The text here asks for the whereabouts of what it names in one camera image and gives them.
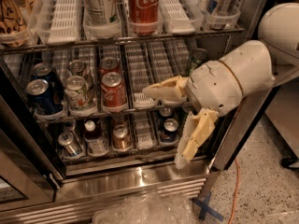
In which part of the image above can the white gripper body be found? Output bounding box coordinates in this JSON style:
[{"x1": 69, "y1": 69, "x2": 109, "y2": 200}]
[{"x1": 186, "y1": 61, "x2": 242, "y2": 117}]

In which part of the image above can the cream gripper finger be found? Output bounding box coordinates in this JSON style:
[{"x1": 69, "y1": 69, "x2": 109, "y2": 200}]
[
  {"x1": 142, "y1": 76, "x2": 188, "y2": 102},
  {"x1": 174, "y1": 108, "x2": 218, "y2": 170}
]

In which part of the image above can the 7up can white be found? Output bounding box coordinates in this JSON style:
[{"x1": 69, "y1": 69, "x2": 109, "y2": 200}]
[
  {"x1": 64, "y1": 76, "x2": 98, "y2": 117},
  {"x1": 67, "y1": 60, "x2": 93, "y2": 88}
]

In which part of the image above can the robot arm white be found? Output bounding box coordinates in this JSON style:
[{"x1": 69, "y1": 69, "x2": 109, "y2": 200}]
[{"x1": 142, "y1": 3, "x2": 299, "y2": 170}]

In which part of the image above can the bottom blue pepsi can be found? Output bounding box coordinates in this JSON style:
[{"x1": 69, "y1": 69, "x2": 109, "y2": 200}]
[{"x1": 160, "y1": 119, "x2": 178, "y2": 143}]

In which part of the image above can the blue pepsi can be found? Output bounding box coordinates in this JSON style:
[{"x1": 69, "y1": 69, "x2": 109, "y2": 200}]
[
  {"x1": 160, "y1": 119, "x2": 178, "y2": 143},
  {"x1": 32, "y1": 63, "x2": 64, "y2": 99},
  {"x1": 26, "y1": 79, "x2": 63, "y2": 115}
]

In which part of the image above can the rear green can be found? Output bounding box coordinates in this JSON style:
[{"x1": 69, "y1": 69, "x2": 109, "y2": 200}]
[{"x1": 186, "y1": 48, "x2": 207, "y2": 76}]

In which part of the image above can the front red coke can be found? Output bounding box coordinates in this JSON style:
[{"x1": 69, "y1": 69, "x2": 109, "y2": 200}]
[{"x1": 101, "y1": 72, "x2": 127, "y2": 108}]

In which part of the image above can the red coke can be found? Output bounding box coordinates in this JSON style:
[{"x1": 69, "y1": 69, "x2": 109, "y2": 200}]
[
  {"x1": 101, "y1": 72, "x2": 127, "y2": 108},
  {"x1": 99, "y1": 57, "x2": 121, "y2": 76}
]

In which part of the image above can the rear red coke can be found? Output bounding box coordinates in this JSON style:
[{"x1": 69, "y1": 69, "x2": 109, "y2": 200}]
[{"x1": 99, "y1": 57, "x2": 121, "y2": 76}]

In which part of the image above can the fridge door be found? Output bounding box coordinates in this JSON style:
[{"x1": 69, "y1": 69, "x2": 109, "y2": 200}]
[{"x1": 211, "y1": 0, "x2": 291, "y2": 171}]

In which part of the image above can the bottom orange can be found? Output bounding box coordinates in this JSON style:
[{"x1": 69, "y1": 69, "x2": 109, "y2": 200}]
[{"x1": 112, "y1": 124, "x2": 131, "y2": 151}]

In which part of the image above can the top shelf coke can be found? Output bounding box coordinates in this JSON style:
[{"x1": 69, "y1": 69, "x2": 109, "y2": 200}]
[{"x1": 128, "y1": 0, "x2": 159, "y2": 35}]

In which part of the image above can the stainless steel fridge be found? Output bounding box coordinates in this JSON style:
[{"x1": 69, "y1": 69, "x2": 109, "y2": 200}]
[{"x1": 0, "y1": 0, "x2": 281, "y2": 224}]

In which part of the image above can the top shelf white can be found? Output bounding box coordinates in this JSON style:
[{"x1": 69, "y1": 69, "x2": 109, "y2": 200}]
[{"x1": 83, "y1": 0, "x2": 119, "y2": 25}]

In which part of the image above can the bottom silver can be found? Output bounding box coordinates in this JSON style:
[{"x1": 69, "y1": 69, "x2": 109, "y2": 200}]
[{"x1": 58, "y1": 132, "x2": 82, "y2": 157}]

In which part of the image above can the front blue pepsi can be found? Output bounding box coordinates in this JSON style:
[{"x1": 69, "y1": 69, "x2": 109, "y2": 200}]
[{"x1": 26, "y1": 79, "x2": 63, "y2": 115}]

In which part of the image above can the rear blue pepsi can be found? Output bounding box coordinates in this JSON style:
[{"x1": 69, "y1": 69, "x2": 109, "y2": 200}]
[{"x1": 32, "y1": 63, "x2": 64, "y2": 99}]

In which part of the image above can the top shelf lacroix can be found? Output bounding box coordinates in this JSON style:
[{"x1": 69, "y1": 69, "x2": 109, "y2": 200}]
[{"x1": 0, "y1": 0, "x2": 28, "y2": 48}]

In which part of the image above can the blue tape cross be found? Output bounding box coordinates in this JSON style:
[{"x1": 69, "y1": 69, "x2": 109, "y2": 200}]
[{"x1": 192, "y1": 192, "x2": 224, "y2": 222}]

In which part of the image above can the bubble wrap sheet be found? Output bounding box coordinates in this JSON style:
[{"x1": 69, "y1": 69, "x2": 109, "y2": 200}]
[{"x1": 93, "y1": 192, "x2": 196, "y2": 224}]

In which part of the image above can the orange cable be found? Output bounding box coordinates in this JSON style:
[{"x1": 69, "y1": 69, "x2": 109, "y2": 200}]
[{"x1": 228, "y1": 157, "x2": 241, "y2": 224}]

